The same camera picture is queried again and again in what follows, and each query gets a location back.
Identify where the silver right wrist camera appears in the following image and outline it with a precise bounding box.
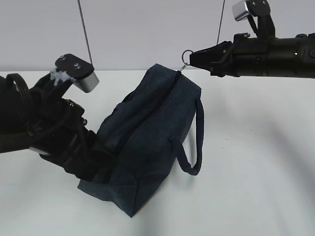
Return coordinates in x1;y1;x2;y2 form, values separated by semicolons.
232;0;271;22

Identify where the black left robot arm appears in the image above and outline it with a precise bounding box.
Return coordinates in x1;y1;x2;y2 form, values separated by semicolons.
0;73;114;182

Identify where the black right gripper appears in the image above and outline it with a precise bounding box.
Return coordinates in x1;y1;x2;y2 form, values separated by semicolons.
189;33;276;77

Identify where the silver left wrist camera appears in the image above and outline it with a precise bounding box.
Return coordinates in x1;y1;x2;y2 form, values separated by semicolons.
51;54;99;93

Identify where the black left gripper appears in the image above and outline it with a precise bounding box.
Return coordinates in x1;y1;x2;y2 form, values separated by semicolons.
7;73;116;182

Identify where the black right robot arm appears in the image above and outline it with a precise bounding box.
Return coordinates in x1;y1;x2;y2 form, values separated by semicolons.
189;33;315;79

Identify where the dark navy lunch bag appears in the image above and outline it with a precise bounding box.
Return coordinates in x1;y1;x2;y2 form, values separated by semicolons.
78;63;204;217

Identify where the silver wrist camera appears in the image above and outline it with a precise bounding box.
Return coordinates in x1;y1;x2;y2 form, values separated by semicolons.
232;0;271;22
51;54;99;93

